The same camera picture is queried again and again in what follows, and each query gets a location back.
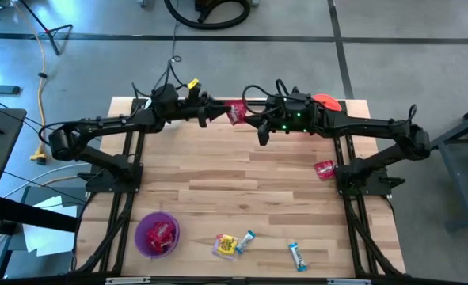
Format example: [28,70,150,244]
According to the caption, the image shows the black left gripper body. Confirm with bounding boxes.
[150,83,207,124]

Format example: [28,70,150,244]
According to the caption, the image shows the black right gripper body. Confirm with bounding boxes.
[264,91,322,134]

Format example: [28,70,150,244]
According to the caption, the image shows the blue white chocolate bar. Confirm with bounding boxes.
[288,241,309,273]
[235,230,257,255]

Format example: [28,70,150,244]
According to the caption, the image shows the yellow Sour Patch candy packet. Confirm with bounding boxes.
[212,233,239,260]

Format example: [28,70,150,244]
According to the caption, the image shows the orange pumpkin face bucket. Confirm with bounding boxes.
[311,93,344,113]

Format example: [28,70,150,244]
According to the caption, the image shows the vacuum cleaner body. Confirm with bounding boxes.
[193,0,261,12]

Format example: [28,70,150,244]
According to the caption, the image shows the purple plastic bowl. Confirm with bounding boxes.
[133,211,181,260]

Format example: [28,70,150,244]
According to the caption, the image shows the black desk beam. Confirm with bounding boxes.
[0,196,80,234]

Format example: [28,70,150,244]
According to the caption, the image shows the white paper sheets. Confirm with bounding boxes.
[21,196,78,257]

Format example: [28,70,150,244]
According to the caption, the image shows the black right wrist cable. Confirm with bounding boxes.
[241,78,298,116]

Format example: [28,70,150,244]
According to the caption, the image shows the thin black floor cable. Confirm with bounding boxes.
[169,0,182,67]

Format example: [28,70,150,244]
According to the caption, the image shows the black vacuum hose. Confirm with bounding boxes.
[162,0,253,32]

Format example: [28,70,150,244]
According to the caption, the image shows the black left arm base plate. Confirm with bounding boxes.
[77,162,144,195]

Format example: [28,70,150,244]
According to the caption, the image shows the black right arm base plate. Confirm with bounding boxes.
[335,164,407,197]

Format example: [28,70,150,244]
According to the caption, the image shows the black aluminium rig frame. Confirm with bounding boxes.
[0,97,468,285]

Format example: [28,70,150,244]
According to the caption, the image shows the yellow extension cable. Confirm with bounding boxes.
[11,0,49,165]

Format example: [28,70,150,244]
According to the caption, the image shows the white floor cable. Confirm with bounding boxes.
[2,161,94,199]

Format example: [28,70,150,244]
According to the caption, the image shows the silver rail bracket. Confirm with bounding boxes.
[105,276,151,285]
[326,278,372,285]

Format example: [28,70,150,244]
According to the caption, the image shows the grey metal table frame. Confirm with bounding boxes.
[415,101,468,233]

